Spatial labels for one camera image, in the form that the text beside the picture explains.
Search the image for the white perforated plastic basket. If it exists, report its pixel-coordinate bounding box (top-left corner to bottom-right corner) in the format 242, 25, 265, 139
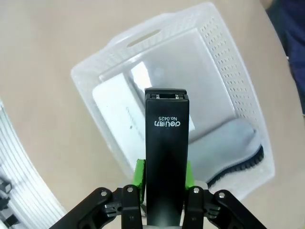
70, 1, 276, 201

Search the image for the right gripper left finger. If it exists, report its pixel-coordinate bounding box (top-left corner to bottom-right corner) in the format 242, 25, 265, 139
51, 158, 146, 229

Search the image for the white rectangular device box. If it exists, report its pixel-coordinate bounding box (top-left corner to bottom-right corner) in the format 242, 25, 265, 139
92, 72, 196, 154

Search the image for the white ribbed panel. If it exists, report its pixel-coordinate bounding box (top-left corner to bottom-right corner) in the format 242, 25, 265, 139
0, 97, 68, 229

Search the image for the person's navy blue jacket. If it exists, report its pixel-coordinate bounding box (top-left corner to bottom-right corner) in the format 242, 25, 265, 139
259, 0, 305, 115

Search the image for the black stapler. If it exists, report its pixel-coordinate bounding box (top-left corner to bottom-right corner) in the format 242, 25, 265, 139
143, 87, 191, 229

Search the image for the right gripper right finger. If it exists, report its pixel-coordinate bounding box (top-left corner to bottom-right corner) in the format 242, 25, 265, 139
183, 161, 265, 229

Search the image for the grey pouch with black zipper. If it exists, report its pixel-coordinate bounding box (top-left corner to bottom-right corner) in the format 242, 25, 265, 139
190, 118, 265, 189

